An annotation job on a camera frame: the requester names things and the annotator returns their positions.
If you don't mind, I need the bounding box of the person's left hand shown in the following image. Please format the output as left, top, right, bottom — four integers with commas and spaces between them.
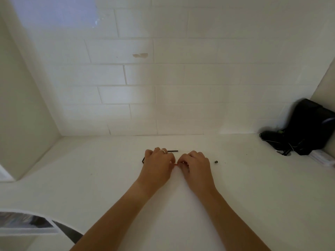
137, 147, 176, 193

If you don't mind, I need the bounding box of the black hex key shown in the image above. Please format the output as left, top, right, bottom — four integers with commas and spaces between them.
142, 150, 179, 164

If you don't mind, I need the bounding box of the black box-shaped device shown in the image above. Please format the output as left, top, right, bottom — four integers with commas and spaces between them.
286, 98, 335, 156

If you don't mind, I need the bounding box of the person's right hand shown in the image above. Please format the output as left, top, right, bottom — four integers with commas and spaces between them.
177, 151, 218, 198

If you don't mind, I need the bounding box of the person's left forearm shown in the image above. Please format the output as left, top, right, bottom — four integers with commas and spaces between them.
69, 180, 164, 251

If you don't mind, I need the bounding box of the person's right forearm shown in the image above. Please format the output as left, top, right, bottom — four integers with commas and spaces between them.
187, 189, 272, 251

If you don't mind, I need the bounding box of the white flat packet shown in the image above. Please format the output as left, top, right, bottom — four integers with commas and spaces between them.
310, 150, 335, 167

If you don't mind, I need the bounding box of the printed paper sheet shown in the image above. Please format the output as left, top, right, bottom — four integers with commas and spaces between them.
0, 208, 59, 236

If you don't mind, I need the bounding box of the black gadget with cable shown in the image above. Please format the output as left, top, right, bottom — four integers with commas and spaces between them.
259, 130, 292, 157

